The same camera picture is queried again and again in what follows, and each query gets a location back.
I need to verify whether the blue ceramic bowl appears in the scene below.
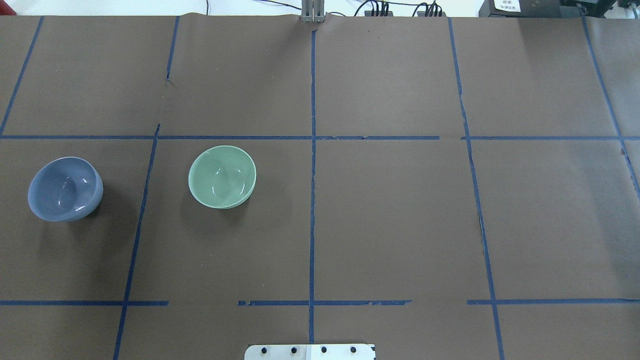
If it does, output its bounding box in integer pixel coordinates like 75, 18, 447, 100
27, 156, 105, 223

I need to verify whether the green ceramic bowl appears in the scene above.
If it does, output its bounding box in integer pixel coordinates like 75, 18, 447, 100
188, 145, 258, 210

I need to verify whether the brown paper table cover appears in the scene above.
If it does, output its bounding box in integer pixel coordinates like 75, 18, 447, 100
1, 13, 639, 360

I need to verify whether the black computer box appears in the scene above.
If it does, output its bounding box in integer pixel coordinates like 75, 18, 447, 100
478, 0, 581, 19

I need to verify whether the aluminium frame post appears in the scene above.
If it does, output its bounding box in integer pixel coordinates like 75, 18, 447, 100
301, 0, 327, 23

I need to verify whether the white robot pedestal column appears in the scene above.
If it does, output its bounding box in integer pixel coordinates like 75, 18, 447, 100
244, 343, 377, 360

